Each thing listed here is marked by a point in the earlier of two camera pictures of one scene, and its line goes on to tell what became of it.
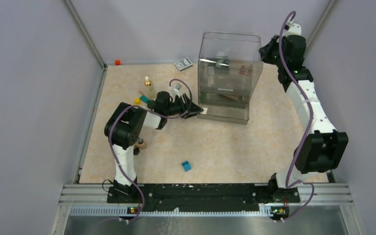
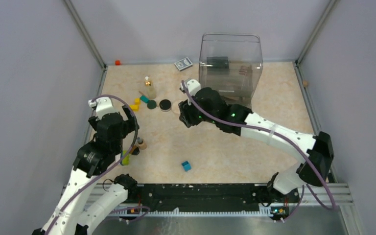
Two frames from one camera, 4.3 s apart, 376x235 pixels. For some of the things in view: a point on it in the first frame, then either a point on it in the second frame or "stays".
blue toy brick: (186, 165) stays
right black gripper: (264, 51) to (186, 110)
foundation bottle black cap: (142, 144) stays
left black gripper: (193, 110) to (129, 125)
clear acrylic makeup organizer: (229, 65) stays
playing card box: (183, 63) stays
